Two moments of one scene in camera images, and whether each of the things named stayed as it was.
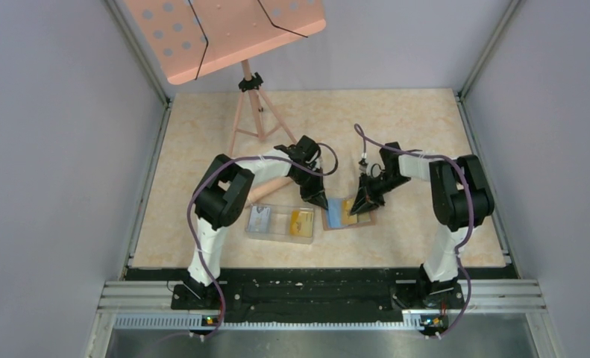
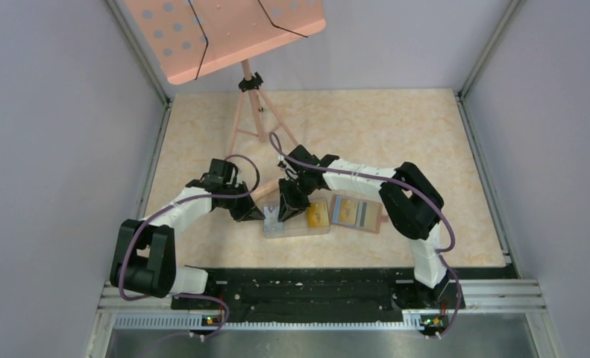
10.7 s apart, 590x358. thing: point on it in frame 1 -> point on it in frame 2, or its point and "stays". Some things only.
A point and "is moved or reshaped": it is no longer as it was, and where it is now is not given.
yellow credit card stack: x=301 y=223 -> x=318 y=214
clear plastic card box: x=280 y=223 is moved or reshaped
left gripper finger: x=319 y=199 -> x=245 y=209
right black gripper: x=364 y=197 -> x=289 y=206
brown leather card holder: x=338 y=215 is moved or reshaped
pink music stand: x=189 y=39 stays
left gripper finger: x=323 y=201 -> x=254 y=213
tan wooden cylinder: x=268 y=188 stays
